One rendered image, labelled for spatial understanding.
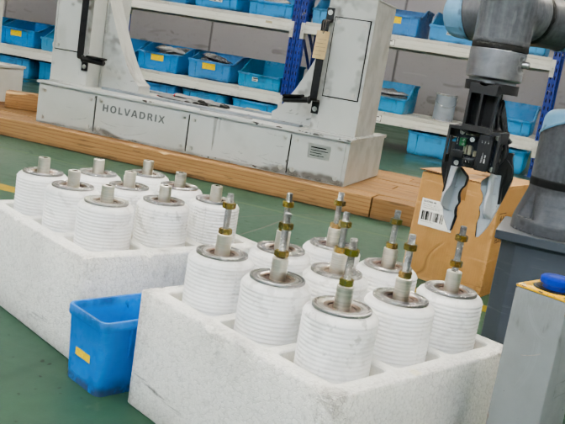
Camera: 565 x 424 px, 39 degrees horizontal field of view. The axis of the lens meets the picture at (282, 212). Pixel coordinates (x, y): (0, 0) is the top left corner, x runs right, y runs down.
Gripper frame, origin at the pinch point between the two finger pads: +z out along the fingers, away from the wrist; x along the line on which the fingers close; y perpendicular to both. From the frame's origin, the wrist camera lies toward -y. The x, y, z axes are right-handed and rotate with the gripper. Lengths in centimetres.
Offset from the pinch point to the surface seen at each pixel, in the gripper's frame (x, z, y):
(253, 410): -15.6, 24.2, 28.2
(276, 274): -19.3, 9.1, 19.6
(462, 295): 2.0, 9.7, 2.6
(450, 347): 2.3, 16.9, 4.7
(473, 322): 4.3, 13.1, 2.4
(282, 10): -244, -49, -427
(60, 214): -69, 14, 4
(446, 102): -116, -4, -447
